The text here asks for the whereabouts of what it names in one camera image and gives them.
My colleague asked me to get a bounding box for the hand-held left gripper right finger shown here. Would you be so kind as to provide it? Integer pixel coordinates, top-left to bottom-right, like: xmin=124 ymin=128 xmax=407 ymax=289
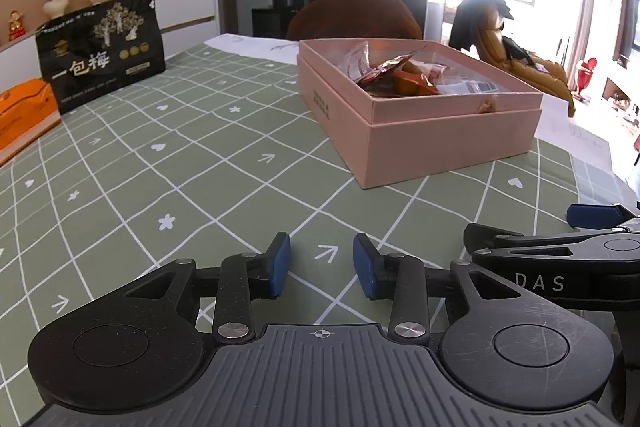
xmin=352 ymin=233 xmax=533 ymax=344

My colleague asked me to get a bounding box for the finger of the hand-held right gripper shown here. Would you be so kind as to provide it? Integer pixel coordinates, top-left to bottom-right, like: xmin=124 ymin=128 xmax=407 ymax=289
xmin=464 ymin=223 xmax=640 ymax=269
xmin=567 ymin=203 xmax=640 ymax=231

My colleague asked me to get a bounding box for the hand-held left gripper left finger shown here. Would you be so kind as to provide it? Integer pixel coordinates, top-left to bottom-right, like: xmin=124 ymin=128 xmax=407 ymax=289
xmin=121 ymin=232 xmax=292 ymax=344

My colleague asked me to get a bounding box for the pink cardboard box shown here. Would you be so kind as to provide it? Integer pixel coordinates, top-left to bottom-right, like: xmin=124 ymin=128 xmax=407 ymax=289
xmin=297 ymin=38 xmax=544 ymax=190

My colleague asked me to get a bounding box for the silver snack packet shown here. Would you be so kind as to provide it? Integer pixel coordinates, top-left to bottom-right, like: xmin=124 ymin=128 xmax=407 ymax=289
xmin=440 ymin=77 xmax=501 ymax=96

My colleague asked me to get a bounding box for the brown cake packet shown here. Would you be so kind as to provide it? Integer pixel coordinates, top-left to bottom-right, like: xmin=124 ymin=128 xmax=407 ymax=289
xmin=394 ymin=71 xmax=442 ymax=97

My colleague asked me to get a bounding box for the small red packet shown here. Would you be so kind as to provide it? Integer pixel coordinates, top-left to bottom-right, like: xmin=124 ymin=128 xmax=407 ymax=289
xmin=357 ymin=53 xmax=427 ymax=88

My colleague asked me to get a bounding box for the red stool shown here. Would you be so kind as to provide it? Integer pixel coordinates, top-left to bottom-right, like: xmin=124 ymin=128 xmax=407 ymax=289
xmin=575 ymin=57 xmax=598 ymax=95

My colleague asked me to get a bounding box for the tan padded coat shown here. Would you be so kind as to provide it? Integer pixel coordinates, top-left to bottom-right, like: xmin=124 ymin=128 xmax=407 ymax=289
xmin=480 ymin=2 xmax=577 ymax=118

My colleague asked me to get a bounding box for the black jacket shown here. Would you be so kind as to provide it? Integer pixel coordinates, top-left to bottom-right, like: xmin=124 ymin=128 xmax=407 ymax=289
xmin=449 ymin=0 xmax=516 ymax=53

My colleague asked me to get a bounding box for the brown chair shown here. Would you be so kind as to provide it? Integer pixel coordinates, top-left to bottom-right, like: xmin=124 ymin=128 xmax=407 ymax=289
xmin=287 ymin=0 xmax=423 ymax=40

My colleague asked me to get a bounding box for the black water dispenser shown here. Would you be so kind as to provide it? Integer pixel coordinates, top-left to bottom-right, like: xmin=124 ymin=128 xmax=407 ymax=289
xmin=251 ymin=0 xmax=305 ymax=39

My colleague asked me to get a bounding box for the black tree print snack bag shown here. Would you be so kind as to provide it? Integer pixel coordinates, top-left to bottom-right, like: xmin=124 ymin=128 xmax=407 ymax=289
xmin=36 ymin=0 xmax=167 ymax=115

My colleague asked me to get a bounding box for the white cabinet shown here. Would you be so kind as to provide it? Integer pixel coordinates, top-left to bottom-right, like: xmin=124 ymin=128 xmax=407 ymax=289
xmin=0 ymin=0 xmax=221 ymax=83

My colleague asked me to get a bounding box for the orange box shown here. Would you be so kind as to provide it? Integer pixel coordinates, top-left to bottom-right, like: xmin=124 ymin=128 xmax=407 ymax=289
xmin=0 ymin=78 xmax=63 ymax=167

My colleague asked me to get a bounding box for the red gold figurine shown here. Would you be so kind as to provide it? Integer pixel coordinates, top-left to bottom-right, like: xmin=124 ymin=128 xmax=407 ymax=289
xmin=7 ymin=10 xmax=26 ymax=42

